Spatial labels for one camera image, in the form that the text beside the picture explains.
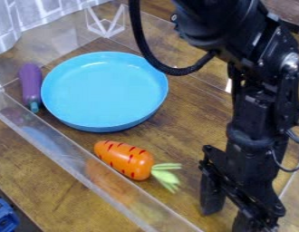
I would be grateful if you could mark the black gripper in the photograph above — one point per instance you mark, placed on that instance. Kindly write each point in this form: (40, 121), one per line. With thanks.
(239, 174)

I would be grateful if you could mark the orange toy carrot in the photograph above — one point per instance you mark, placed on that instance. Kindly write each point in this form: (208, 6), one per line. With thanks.
(134, 162)

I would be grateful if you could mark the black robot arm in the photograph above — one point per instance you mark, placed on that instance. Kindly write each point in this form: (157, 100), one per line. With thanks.
(253, 42)

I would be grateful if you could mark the blue round plate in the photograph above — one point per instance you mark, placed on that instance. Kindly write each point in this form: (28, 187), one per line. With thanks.
(104, 91)

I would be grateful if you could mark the blue object at corner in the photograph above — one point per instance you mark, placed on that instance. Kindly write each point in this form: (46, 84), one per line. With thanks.
(9, 220)

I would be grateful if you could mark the purple toy eggplant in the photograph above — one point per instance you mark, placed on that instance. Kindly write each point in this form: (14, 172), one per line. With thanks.
(30, 80)

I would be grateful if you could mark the white patterned curtain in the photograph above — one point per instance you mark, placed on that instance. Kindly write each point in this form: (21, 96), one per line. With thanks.
(21, 15)

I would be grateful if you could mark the clear acrylic enclosure wall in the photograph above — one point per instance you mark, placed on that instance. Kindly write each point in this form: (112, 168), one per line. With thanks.
(68, 191)

